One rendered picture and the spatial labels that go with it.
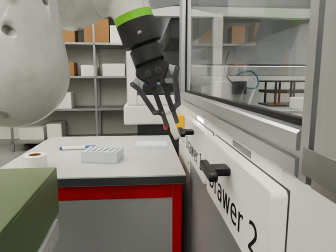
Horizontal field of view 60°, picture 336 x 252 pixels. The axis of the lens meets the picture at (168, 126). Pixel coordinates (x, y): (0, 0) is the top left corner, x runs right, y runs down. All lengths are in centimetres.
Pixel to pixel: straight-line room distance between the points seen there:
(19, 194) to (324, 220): 42
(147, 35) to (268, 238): 50
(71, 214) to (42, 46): 68
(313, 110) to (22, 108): 28
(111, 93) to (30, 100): 457
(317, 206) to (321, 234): 2
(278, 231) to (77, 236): 74
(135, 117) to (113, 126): 343
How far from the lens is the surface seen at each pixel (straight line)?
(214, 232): 64
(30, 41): 33
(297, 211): 30
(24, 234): 49
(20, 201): 49
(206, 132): 60
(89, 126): 499
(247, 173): 36
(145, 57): 68
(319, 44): 27
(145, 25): 69
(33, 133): 479
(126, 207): 91
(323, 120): 26
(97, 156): 100
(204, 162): 44
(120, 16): 70
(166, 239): 96
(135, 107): 153
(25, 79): 32
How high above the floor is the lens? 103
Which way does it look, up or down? 9 degrees down
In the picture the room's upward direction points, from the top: straight up
